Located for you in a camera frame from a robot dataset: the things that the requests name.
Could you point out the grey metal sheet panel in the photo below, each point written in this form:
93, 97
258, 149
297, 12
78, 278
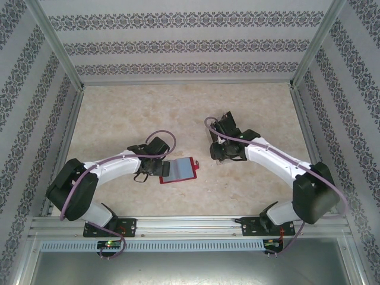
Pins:
190, 270

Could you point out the aluminium frame post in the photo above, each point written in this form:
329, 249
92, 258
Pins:
56, 38
320, 38
354, 261
26, 261

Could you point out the clear acrylic card stand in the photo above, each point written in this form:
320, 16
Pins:
222, 162

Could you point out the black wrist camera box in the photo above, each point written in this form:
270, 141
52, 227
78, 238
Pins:
158, 146
225, 129

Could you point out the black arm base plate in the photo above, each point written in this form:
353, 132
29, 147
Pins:
127, 227
249, 227

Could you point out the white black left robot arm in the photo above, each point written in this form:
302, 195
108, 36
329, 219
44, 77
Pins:
115, 164

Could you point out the black credit card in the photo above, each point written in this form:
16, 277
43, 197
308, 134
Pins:
230, 115

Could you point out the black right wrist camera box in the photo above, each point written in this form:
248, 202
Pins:
225, 129

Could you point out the small green circuit board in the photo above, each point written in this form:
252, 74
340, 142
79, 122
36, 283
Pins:
110, 244
271, 243

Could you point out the aluminium table side rail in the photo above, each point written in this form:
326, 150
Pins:
307, 130
69, 130

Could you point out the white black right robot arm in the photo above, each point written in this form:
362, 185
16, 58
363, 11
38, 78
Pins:
273, 157

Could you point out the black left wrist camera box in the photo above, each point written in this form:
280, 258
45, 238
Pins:
158, 146

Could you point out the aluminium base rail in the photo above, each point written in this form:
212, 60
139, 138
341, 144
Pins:
190, 225

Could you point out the red card holder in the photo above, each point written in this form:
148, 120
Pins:
181, 169

